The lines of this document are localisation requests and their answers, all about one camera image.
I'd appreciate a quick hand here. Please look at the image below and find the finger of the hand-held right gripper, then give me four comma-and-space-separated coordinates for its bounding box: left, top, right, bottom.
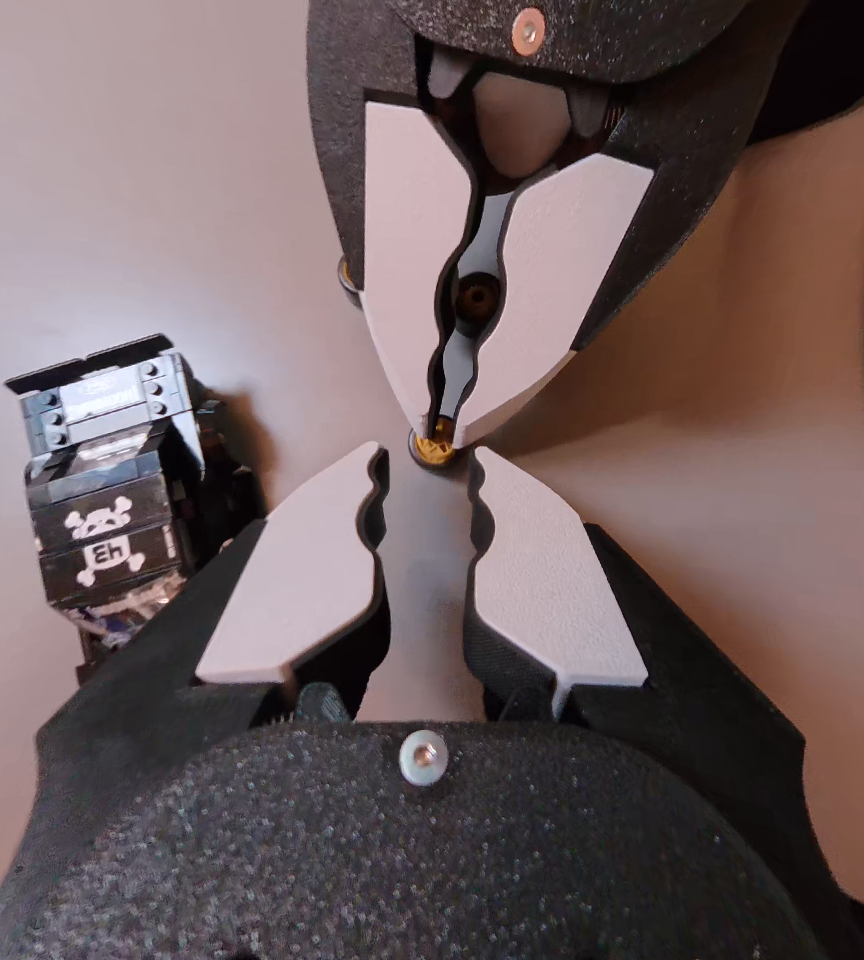
455, 150, 658, 451
360, 93, 478, 436

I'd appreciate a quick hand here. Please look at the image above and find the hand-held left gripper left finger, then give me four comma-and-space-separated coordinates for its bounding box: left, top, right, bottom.
195, 441, 392, 706

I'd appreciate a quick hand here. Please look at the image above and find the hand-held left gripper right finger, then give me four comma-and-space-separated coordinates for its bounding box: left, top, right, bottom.
465, 446, 652, 714

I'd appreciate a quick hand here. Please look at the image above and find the black lego car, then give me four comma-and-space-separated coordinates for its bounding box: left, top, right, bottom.
5, 333, 268, 684

